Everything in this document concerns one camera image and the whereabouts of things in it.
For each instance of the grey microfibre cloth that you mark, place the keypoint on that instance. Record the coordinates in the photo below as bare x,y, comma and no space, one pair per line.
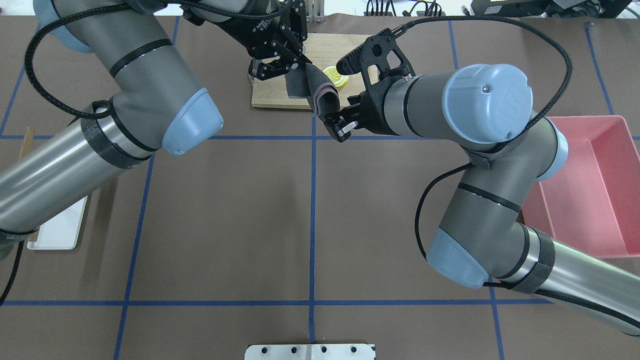
308,82

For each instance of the pink plastic bin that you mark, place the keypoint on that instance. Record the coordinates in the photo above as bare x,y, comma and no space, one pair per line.
593,203

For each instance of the wooden towel rack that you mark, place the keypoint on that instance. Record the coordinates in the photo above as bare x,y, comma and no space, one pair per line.
27,143

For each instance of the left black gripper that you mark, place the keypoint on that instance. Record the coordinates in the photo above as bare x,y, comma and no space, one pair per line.
254,37

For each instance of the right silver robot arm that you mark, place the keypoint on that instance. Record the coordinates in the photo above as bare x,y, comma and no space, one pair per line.
486,110

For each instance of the yellow lemon slice toy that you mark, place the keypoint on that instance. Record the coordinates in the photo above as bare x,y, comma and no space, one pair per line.
338,80

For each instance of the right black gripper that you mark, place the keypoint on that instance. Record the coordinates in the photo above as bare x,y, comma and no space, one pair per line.
372,111

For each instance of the white metal mounting plate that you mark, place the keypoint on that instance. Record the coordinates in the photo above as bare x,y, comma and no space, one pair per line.
311,351

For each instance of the white rectangular tray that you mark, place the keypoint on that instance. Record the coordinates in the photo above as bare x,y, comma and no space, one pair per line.
62,232

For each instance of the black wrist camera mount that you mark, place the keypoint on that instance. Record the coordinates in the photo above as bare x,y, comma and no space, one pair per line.
379,61

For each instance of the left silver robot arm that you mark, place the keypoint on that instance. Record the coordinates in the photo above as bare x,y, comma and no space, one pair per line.
160,105

